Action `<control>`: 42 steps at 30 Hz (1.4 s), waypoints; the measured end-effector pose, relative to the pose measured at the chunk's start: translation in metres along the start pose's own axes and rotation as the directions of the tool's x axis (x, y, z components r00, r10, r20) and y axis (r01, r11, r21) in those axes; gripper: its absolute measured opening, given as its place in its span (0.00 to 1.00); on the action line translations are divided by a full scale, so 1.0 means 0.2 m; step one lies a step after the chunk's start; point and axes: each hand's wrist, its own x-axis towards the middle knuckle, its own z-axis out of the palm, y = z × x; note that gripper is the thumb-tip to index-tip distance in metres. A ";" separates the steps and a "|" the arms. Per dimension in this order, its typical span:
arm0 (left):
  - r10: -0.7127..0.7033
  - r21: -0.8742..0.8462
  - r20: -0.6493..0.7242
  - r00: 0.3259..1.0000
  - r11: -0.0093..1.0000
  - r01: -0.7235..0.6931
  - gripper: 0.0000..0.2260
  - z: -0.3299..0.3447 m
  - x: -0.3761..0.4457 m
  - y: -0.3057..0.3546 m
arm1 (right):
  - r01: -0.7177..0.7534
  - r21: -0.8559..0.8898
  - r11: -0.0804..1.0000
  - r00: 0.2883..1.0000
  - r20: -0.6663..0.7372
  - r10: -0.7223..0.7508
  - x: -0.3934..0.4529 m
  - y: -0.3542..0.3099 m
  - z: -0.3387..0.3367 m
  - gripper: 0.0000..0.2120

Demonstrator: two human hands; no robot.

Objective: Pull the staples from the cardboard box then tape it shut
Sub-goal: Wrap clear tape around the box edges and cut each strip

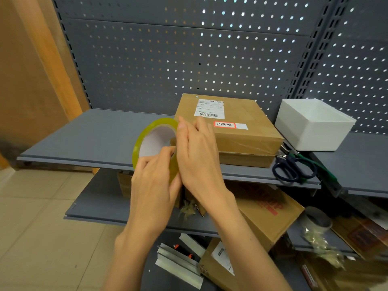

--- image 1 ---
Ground person's left hand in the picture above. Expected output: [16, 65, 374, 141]
[115, 145, 183, 249]

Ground person's right hand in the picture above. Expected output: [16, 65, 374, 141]
[176, 116, 236, 216]

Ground yellow tape roll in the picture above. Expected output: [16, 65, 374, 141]
[131, 118, 182, 182]

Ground brown cardboard box white labels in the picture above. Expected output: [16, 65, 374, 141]
[173, 93, 285, 169]

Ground black scissors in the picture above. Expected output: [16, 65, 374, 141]
[272, 150, 317, 184]

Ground green handled needle-nose pliers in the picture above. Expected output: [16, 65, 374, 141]
[280, 142, 339, 187]

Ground white plastic bin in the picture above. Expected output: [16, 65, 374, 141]
[274, 98, 357, 152]

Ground person's right forearm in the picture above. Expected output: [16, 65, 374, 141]
[212, 192, 293, 291]

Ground person's left forearm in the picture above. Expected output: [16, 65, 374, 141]
[101, 234, 155, 291]

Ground cardboard box torn white sticker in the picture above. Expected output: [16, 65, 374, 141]
[116, 172, 134, 199]

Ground cardboard box red lettering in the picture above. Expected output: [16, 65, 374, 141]
[226, 181, 305, 253]

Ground cardboard box barcode label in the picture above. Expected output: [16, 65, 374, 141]
[198, 238, 238, 291]

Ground cardboard box red blue print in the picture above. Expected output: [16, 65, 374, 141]
[330, 215, 388, 261]

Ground white flat strips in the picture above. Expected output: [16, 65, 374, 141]
[155, 233, 207, 290]

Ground grey perforated back panel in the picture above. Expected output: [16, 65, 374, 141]
[51, 0, 331, 117]
[303, 0, 388, 135]

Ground crumpled clear plastic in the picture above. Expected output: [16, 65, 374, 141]
[303, 232, 346, 270]

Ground brown wooden panel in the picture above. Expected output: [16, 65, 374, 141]
[0, 0, 90, 170]

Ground grey slotted upright post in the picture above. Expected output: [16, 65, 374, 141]
[286, 0, 354, 99]
[50, 0, 93, 110]

